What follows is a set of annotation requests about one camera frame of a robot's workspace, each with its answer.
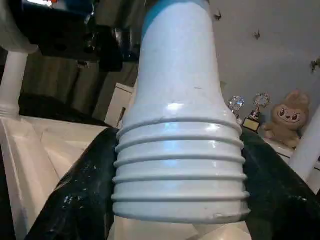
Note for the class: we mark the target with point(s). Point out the grey curtain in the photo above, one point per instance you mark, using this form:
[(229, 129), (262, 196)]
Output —
[(62, 82)]

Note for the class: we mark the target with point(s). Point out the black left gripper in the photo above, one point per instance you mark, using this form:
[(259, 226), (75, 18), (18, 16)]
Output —
[(75, 32)]

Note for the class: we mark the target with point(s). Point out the small wall ornament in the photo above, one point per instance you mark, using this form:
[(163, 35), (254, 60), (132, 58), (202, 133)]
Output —
[(257, 33), (315, 64), (218, 15)]

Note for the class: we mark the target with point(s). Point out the white plastic table top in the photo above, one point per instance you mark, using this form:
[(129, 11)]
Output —
[(37, 150)]

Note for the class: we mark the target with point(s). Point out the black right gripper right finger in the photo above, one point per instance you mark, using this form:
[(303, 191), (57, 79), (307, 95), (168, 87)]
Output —
[(280, 205)]

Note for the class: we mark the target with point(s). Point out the crystal ball trophy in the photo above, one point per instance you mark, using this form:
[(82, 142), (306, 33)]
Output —
[(236, 103)]

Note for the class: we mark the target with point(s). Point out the brown teddy bear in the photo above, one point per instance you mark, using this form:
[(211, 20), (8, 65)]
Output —
[(287, 117)]

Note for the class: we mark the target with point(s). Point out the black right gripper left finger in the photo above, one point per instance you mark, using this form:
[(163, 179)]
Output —
[(75, 200)]

